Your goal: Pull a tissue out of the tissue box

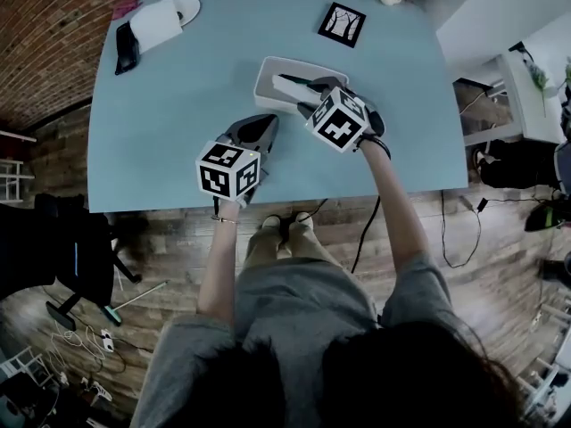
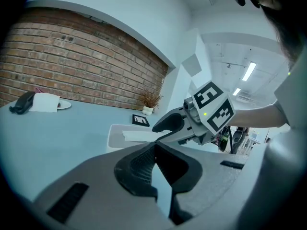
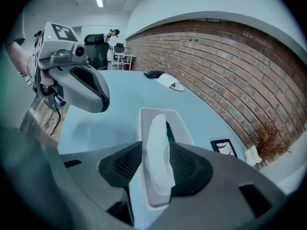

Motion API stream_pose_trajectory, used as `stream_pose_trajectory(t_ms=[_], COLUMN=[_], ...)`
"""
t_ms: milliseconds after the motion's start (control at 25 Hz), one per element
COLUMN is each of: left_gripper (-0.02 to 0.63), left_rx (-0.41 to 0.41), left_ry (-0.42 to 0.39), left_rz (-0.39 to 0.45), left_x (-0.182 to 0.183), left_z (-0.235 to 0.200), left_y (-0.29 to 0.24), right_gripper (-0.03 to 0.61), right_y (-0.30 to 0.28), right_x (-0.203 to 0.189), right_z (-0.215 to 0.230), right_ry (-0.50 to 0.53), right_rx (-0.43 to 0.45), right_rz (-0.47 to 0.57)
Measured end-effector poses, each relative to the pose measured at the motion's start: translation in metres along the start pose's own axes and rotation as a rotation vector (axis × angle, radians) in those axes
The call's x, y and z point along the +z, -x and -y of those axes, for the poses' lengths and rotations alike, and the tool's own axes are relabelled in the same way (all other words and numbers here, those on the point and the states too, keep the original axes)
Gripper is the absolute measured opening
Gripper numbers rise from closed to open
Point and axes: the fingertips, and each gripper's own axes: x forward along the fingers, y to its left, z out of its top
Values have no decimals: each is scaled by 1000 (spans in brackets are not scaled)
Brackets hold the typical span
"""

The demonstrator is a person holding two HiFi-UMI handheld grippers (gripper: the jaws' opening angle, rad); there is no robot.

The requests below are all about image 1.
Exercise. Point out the white shelf rack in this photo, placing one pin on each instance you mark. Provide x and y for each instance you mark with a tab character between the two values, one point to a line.
11	172

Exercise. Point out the black pouch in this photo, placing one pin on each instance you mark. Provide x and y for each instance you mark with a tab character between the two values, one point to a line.
126	49

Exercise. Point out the white side table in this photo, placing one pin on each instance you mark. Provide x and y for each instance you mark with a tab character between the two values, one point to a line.
535	118

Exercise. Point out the black picture frame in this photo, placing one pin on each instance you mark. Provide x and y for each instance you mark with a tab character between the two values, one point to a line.
341	24

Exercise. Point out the person's left forearm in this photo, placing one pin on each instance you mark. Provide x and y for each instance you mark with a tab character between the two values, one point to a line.
220	265

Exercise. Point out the white shoe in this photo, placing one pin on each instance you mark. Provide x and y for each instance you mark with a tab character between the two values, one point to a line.
270	222
303	219

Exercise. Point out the white rectangular tray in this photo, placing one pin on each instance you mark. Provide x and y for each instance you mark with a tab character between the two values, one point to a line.
267	96

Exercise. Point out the white oval dish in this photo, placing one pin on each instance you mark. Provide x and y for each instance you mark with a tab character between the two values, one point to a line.
189	7

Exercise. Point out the person's right forearm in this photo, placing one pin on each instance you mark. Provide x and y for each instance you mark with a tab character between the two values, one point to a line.
397	212

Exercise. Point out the grey shirt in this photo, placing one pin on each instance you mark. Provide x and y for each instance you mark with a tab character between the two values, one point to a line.
299	301

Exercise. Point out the black desk device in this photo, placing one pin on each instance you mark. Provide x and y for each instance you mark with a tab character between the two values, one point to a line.
519	48

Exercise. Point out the black office chair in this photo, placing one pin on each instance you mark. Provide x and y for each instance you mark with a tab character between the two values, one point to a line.
49	243

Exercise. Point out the black green chair base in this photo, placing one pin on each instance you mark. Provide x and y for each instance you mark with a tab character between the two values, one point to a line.
546	217

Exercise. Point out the black power adapter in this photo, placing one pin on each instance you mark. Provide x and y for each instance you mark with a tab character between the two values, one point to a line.
482	205

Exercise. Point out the green plant sprig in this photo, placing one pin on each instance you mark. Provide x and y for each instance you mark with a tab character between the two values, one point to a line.
568	74
540	78

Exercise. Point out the white floor power strip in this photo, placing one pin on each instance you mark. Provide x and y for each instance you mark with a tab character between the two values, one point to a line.
107	340

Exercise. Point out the green head broom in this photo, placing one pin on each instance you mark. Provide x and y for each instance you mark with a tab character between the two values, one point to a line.
111	315

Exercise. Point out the pink cloth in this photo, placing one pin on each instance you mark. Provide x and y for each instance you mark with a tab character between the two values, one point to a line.
122	9

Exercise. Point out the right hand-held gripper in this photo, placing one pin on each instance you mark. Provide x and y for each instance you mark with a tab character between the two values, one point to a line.
339	123

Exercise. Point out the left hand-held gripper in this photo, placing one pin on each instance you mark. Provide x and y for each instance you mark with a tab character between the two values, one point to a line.
227	167

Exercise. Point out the beige trousers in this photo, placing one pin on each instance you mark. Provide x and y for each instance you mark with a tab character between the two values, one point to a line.
285	248

